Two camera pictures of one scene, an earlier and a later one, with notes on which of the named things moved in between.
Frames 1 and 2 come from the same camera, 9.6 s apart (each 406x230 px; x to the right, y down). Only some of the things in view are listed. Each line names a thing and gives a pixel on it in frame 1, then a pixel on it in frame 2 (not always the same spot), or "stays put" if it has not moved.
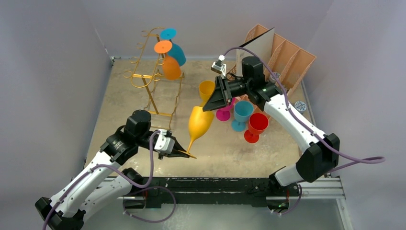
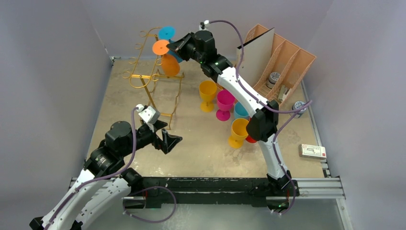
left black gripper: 177,146 to 168,140
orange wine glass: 172,69 stays put
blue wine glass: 242,109 stays put
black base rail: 200,190 stays put
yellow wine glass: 206,87 stays put
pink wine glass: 223,114 stays put
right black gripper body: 226,94 to 185,46
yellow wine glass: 200,122 to 239,132
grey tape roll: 300,106 stays put
